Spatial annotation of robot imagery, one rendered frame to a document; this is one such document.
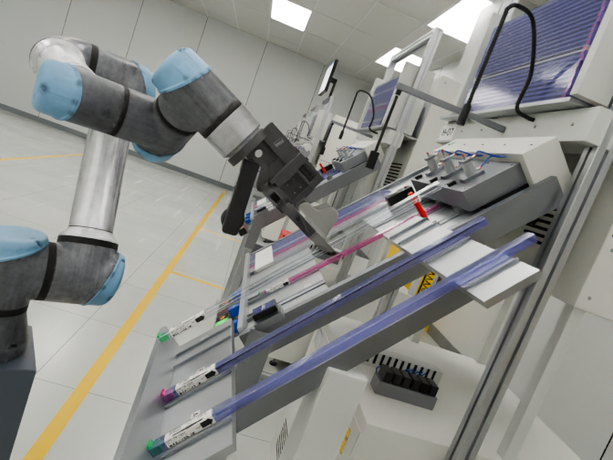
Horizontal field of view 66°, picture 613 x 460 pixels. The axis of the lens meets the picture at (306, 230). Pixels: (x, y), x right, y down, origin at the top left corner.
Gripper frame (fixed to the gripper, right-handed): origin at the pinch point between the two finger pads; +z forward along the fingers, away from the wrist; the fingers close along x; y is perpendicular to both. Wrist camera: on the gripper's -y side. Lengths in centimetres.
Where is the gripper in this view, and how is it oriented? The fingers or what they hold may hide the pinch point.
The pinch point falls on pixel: (322, 247)
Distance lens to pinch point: 74.9
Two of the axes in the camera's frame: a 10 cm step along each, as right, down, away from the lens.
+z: 6.6, 7.0, 2.5
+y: 7.3, -6.8, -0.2
